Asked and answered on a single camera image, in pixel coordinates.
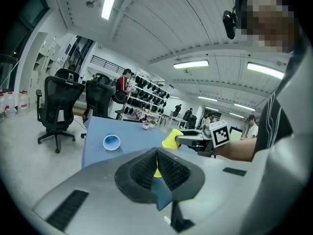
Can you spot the black office chair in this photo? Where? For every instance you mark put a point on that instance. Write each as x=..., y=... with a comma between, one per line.
x=97, y=97
x=58, y=101

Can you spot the long ceiling light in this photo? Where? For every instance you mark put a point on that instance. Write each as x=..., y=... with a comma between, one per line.
x=265, y=70
x=191, y=64
x=111, y=1

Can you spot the table with checkered cloth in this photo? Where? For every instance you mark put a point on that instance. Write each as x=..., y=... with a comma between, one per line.
x=141, y=114

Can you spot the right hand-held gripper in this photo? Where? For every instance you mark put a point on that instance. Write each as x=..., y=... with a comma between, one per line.
x=220, y=134

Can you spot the blue paper cup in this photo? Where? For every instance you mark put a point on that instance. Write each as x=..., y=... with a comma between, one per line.
x=111, y=143

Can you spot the green potted plant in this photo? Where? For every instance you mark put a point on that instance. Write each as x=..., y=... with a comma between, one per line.
x=152, y=125

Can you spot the white shelf rack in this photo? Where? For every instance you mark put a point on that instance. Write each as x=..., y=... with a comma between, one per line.
x=156, y=105

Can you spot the yellow paper cup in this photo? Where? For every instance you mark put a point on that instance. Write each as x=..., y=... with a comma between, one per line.
x=157, y=174
x=171, y=138

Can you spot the pink potted plant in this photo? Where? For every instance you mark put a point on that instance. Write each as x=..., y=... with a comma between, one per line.
x=145, y=127

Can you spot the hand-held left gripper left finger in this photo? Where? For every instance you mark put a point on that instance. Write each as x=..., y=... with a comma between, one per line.
x=137, y=177

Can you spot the group of clear water bottles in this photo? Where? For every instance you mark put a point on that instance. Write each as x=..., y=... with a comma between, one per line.
x=23, y=104

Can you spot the person's black printed shirt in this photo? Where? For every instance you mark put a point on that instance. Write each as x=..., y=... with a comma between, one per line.
x=274, y=121

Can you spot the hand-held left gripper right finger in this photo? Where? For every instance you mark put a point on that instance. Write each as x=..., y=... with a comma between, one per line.
x=181, y=177

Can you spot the black balcony railing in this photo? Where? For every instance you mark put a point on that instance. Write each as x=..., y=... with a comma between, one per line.
x=107, y=63

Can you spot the table with blue cloth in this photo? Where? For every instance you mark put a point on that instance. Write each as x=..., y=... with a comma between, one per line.
x=132, y=136

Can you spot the group of black headgear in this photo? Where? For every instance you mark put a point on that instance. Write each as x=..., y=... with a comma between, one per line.
x=140, y=82

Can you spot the person's right forearm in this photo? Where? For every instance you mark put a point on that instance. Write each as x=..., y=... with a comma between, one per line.
x=237, y=149

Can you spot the white cabinet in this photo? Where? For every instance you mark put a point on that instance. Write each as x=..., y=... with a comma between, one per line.
x=41, y=57

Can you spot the person's head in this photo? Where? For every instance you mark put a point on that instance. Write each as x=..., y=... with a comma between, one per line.
x=269, y=21

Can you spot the black head-worn camera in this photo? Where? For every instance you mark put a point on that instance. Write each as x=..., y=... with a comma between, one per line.
x=230, y=23

